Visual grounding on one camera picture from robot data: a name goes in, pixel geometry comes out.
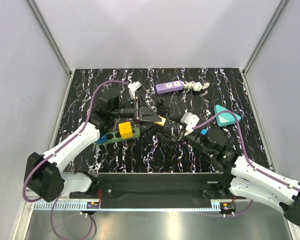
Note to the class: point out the purple power strip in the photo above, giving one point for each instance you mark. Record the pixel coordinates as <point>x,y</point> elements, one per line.
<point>168,87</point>

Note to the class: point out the yellow cube socket adapter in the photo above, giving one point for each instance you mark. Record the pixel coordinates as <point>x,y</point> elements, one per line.
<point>125,130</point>

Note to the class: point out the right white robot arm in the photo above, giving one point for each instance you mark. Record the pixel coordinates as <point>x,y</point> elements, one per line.
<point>242,177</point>

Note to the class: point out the white slotted cable duct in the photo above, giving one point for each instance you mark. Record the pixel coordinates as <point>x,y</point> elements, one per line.
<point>68,205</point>

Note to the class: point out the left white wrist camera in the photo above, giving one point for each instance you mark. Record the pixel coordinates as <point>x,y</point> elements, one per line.
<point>133,89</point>

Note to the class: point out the teal triangular power strip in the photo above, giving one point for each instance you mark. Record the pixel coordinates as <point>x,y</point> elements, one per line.
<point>224,119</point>

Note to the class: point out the blue cube socket adapter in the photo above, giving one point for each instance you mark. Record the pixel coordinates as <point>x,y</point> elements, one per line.
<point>103,140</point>

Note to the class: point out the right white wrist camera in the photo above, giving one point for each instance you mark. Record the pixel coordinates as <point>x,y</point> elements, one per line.
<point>190,121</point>

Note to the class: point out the light blue plug adapter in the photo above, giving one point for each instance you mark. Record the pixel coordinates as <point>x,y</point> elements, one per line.
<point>204,131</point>

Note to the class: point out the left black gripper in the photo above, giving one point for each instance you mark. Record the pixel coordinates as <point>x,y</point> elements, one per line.
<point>147,114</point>

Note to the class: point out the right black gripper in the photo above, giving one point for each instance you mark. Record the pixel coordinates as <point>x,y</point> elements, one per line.
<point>176,119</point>

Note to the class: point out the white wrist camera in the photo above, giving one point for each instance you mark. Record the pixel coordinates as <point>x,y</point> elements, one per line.
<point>133,89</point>
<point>190,121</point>

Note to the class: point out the green power strip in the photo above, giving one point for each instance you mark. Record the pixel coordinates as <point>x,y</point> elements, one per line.
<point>114,137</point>

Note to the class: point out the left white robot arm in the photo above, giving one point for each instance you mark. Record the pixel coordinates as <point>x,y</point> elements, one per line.
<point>44,173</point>

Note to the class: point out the small orange plug adapter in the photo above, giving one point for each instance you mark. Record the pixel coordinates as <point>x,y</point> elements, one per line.
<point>161,122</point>

